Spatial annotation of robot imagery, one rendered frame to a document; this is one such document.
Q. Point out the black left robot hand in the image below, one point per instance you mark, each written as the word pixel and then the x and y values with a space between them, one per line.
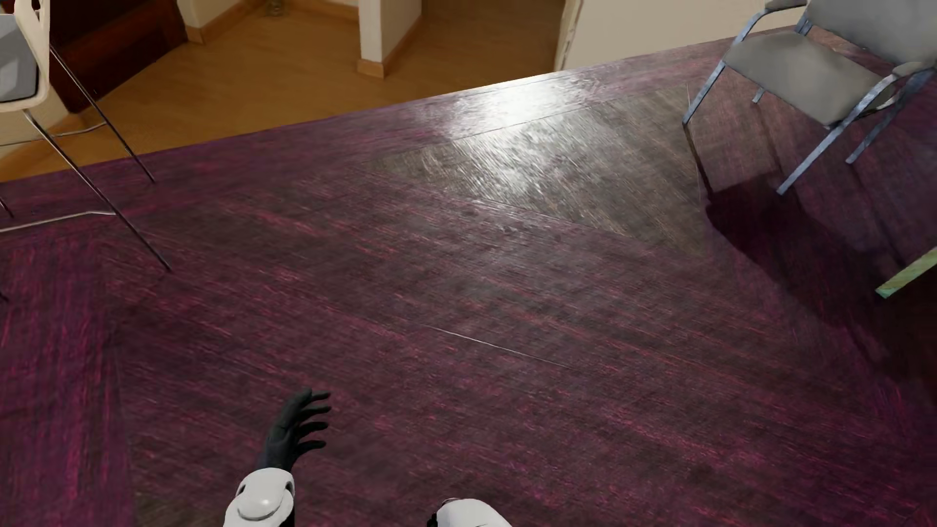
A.
pixel 290 432

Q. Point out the white robot leg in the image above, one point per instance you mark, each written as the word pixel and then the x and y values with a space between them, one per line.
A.
pixel 468 515

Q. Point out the purple rug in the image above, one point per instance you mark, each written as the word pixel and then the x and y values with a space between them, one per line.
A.
pixel 468 307

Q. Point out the white bar stool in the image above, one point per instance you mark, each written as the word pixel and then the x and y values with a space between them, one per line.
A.
pixel 44 110

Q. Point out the white square pillar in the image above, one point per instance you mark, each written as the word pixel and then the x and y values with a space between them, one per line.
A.
pixel 386 33

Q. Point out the dark wooden cabinet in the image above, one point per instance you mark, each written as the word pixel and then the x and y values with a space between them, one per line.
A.
pixel 102 36

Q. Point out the light green plank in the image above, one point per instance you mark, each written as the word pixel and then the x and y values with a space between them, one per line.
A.
pixel 908 274

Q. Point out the grey metal-frame chair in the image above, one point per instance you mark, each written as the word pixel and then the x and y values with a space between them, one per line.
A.
pixel 820 69

